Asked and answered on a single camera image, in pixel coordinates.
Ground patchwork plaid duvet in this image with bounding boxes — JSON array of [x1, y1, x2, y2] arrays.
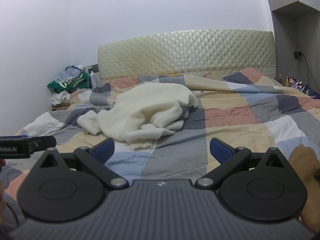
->
[[0, 68, 320, 198]]

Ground cardboard box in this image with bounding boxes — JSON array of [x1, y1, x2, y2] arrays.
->
[[52, 101, 71, 111]]

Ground white crumpled cloth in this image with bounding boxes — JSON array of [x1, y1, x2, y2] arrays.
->
[[51, 90, 71, 106]]

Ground brown garment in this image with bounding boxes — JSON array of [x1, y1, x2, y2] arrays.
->
[[289, 144, 319, 232]]

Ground green printed bag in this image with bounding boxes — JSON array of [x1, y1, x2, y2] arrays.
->
[[47, 73, 92, 94]]

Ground tissue pack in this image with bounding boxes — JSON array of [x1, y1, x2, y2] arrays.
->
[[58, 64, 85, 81]]

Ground small bottles on nightstand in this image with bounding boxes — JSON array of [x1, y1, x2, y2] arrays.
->
[[278, 74, 303, 89]]

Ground cream quilted headboard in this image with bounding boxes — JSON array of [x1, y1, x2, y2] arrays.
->
[[98, 29, 277, 81]]

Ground grey wardrobe cabinet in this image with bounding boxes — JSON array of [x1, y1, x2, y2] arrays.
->
[[268, 0, 319, 92]]

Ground black wall charger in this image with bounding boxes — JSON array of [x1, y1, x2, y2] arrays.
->
[[293, 51, 302, 60]]

